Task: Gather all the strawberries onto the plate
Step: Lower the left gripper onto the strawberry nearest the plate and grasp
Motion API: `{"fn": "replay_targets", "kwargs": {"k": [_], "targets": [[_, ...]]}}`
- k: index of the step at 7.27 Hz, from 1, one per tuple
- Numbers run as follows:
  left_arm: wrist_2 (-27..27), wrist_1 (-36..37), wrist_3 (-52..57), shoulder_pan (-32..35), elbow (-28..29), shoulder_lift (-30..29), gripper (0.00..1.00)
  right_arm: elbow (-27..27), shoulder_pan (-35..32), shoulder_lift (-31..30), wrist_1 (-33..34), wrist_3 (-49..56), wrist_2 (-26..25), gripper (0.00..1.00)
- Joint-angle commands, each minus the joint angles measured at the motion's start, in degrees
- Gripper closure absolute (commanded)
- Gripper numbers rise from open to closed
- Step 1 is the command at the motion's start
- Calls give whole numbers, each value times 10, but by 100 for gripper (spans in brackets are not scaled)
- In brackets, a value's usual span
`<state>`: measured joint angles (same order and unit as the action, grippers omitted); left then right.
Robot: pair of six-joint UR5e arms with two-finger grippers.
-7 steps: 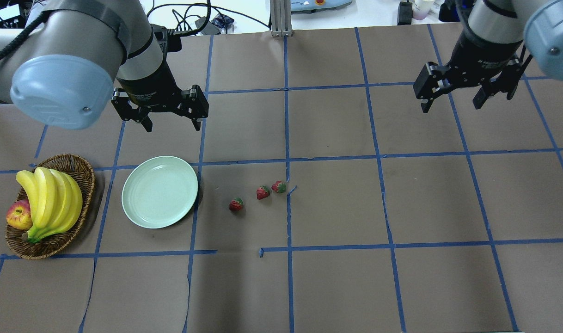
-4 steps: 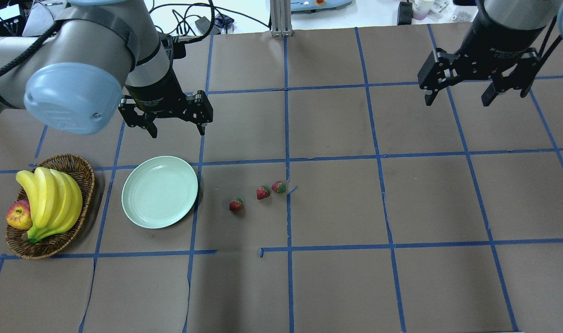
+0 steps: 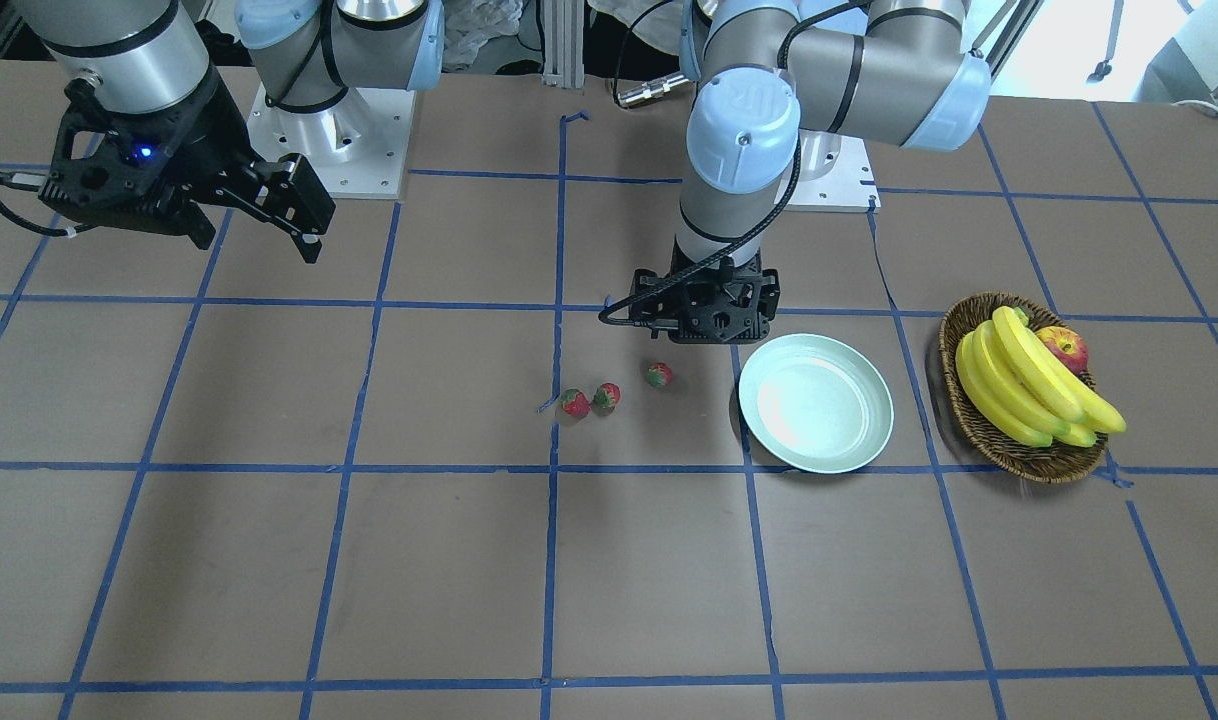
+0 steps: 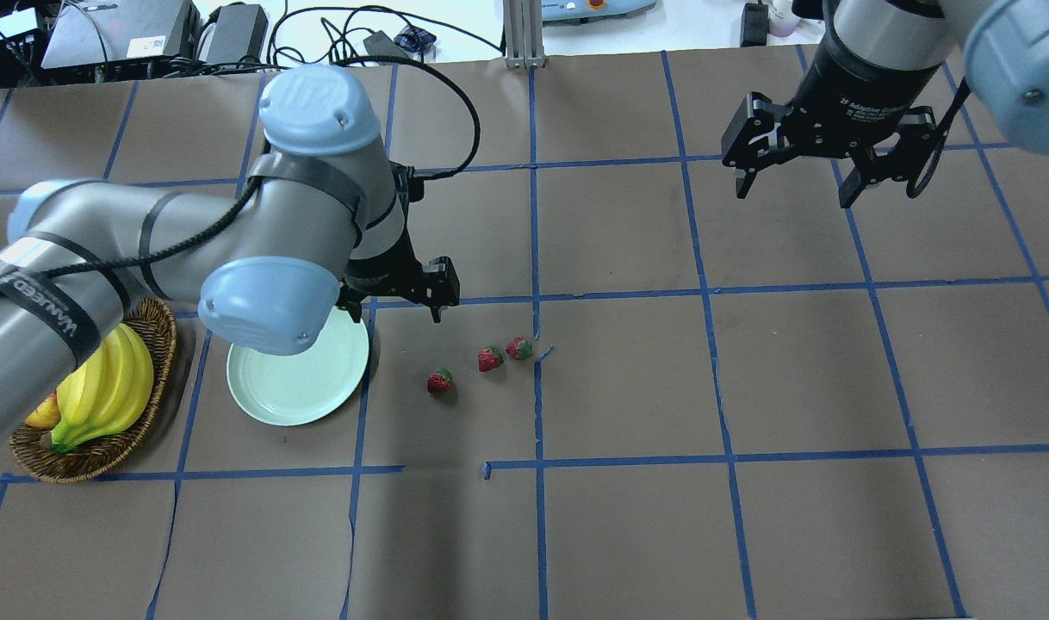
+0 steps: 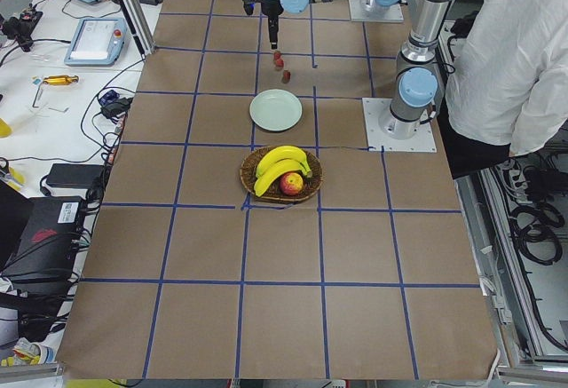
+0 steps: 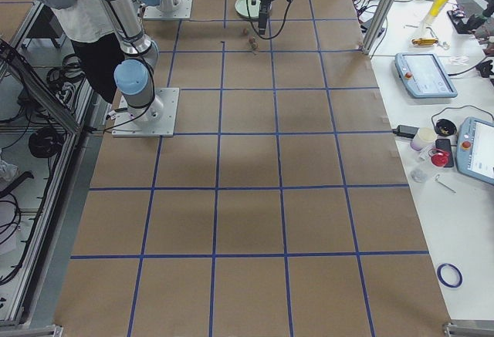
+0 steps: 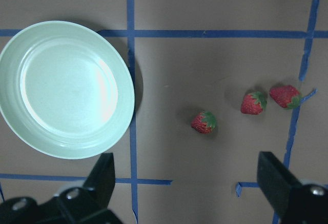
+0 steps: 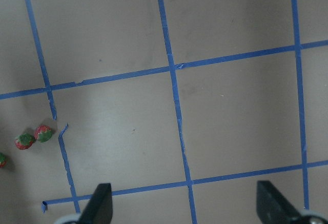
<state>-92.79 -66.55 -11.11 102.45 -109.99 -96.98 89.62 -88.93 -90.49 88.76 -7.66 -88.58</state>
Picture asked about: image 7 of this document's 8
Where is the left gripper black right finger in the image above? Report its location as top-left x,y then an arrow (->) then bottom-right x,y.
257,151 -> 302,216

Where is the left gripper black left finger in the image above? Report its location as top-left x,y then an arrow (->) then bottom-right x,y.
83,153 -> 114,208

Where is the red strawberry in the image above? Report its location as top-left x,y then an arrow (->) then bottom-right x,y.
269,85 -> 302,109
191,111 -> 217,134
240,91 -> 267,115

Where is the light green plate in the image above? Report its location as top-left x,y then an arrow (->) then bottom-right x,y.
1,21 -> 135,159

